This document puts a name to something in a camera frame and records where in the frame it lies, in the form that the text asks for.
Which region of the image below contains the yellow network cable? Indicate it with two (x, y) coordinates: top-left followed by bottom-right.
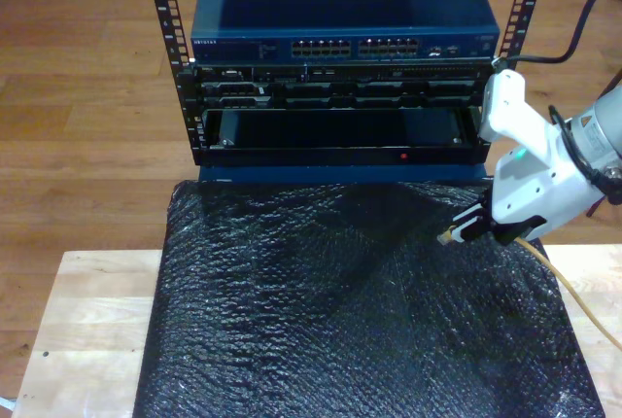
(436, 226), (622, 354)

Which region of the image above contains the black rack server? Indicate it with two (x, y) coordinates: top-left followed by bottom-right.
(177, 63), (511, 111)

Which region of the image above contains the black bubble wrap mat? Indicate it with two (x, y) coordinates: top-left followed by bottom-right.
(133, 175), (606, 418)

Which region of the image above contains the blue network switch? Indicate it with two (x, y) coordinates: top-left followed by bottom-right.
(190, 0), (501, 65)

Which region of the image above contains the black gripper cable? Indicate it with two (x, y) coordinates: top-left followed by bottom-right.
(548, 105), (622, 205)

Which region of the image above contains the blue rack base board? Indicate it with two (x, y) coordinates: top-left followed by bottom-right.
(197, 162), (489, 185)

